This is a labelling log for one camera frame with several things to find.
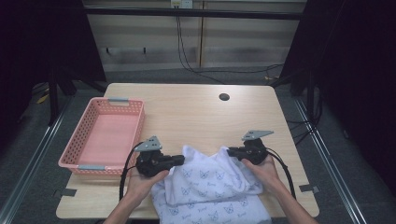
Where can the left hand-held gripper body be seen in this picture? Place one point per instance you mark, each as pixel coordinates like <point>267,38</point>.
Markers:
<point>152,163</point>

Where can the white wall outlet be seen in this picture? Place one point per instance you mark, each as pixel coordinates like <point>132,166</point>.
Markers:
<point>186,3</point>

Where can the black horizontal crossbar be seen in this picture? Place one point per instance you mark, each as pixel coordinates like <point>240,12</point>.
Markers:
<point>140,12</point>

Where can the grey tape piece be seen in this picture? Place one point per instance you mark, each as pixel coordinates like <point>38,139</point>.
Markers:
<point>308,188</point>
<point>68,192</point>

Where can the yellow object on floor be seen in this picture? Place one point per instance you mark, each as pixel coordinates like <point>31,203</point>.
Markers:
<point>43,99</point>

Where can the white cat print towel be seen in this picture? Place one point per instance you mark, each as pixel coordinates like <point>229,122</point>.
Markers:
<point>211,189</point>

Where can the person's right hand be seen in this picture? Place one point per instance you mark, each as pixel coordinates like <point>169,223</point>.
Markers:
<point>266,175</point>

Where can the person's left hand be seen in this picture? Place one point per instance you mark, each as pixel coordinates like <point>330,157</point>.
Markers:
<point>140,186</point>

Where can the black stand leg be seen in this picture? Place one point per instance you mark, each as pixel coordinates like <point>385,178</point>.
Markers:
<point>53,102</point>

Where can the black curtain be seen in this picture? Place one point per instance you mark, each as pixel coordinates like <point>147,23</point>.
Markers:
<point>358,62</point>
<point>37,37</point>

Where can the metal floor rail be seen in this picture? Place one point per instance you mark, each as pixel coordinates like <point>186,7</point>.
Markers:
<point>31,168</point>
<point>331,168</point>

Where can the pink perforated plastic basket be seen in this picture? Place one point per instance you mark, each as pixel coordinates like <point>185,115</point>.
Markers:
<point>106,140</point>

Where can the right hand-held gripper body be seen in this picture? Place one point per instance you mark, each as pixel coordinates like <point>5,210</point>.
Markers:
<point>255,152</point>

